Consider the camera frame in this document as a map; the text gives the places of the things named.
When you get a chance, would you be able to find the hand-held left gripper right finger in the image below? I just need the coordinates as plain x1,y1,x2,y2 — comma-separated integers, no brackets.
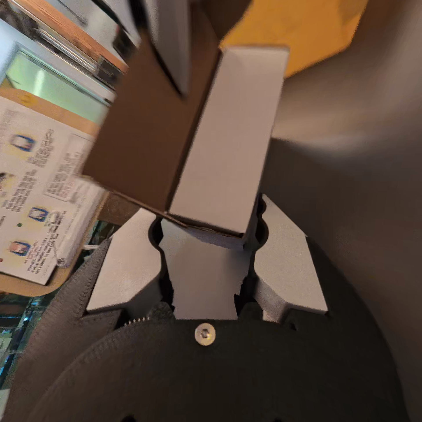
241,194,329,324

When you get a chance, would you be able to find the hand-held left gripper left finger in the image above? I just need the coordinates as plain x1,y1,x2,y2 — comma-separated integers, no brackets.
86,208,175,317

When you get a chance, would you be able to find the white cardboard mailer box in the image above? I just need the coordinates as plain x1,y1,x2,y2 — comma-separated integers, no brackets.
82,0,291,321

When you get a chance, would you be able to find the yellow plastic bin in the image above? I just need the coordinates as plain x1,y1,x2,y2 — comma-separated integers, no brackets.
220,0,368,79

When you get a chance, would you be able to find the printed instruction sheet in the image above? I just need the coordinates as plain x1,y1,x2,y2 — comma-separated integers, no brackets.
0,96,106,286

